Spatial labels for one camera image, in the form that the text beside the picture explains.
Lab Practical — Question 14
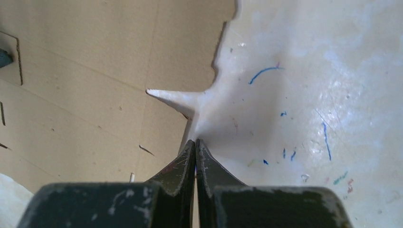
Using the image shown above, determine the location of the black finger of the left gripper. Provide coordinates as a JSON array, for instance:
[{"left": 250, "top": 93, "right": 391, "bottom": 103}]
[{"left": 0, "top": 49, "right": 14, "bottom": 68}]

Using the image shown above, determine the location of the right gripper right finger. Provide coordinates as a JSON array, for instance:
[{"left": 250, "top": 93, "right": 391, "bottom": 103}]
[{"left": 195, "top": 139, "right": 352, "bottom": 228}]

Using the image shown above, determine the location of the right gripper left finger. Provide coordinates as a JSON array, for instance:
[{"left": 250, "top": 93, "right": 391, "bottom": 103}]
[{"left": 18, "top": 140, "right": 195, "bottom": 228}]

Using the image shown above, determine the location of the brown cardboard box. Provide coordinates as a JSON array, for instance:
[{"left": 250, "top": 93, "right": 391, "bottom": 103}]
[{"left": 0, "top": 0, "right": 236, "bottom": 192}]

